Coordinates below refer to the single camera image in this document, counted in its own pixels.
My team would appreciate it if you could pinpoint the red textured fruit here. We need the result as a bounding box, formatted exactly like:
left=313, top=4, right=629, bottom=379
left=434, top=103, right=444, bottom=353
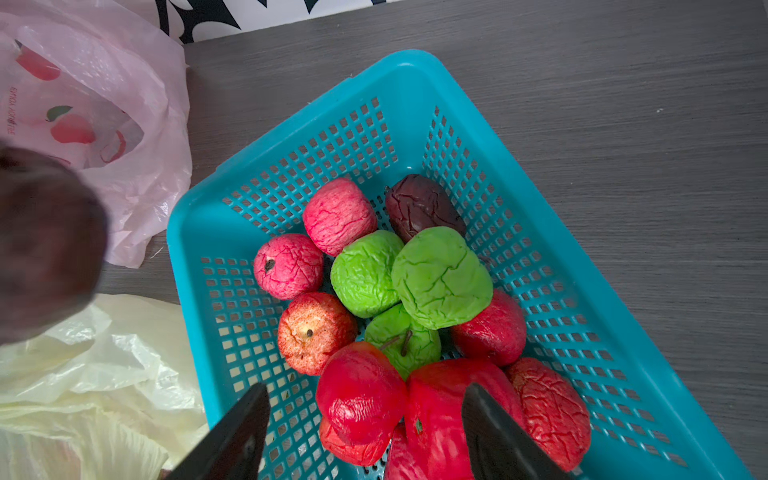
left=384, top=358, right=525, bottom=479

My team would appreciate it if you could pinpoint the large pink-red fruit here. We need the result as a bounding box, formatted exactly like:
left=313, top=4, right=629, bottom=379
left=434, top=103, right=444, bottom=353
left=303, top=178, right=377, bottom=257

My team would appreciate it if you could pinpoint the round red apple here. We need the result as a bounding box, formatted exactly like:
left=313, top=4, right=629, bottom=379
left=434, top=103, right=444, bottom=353
left=451, top=289, right=526, bottom=367

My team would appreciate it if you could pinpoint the dark maroon fruit yellow bag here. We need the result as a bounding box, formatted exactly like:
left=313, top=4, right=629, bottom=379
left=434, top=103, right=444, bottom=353
left=1, top=144, right=108, bottom=344

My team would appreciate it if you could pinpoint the yellow plastic bag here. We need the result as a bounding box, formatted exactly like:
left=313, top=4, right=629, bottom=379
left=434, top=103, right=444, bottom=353
left=1, top=294, right=209, bottom=479

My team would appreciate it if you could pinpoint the red cracked fruit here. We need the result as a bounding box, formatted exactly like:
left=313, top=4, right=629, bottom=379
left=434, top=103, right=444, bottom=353
left=277, top=292, right=358, bottom=376

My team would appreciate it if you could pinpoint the red cracked apple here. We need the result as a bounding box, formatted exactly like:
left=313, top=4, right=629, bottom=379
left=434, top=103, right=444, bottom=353
left=319, top=417, right=391, bottom=467

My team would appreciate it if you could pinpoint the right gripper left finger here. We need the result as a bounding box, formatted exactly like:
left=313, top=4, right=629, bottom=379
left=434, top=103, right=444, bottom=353
left=165, top=383, right=271, bottom=480

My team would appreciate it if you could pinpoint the small green fruit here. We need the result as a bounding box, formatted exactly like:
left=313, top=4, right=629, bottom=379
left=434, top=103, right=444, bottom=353
left=364, top=303, right=442, bottom=381

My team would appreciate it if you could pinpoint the small pink-red fruit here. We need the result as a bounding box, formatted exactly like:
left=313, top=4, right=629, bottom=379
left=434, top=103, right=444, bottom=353
left=253, top=233, right=325, bottom=300

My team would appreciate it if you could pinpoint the green apple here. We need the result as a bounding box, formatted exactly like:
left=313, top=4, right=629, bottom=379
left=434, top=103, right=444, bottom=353
left=330, top=230, right=404, bottom=318

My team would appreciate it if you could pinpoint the teal plastic basket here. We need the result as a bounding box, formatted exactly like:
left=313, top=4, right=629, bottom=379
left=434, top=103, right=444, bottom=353
left=167, top=50, right=750, bottom=479

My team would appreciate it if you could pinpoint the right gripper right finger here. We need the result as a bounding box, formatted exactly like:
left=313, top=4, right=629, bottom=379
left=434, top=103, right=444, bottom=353
left=461, top=383, right=570, bottom=480

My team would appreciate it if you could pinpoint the small pink plastic bag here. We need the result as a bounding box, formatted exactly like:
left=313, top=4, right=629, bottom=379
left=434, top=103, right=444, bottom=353
left=1, top=1, right=192, bottom=268

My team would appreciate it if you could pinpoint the small red fruit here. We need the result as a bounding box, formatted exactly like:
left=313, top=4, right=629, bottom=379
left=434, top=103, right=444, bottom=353
left=504, top=358, right=591, bottom=472

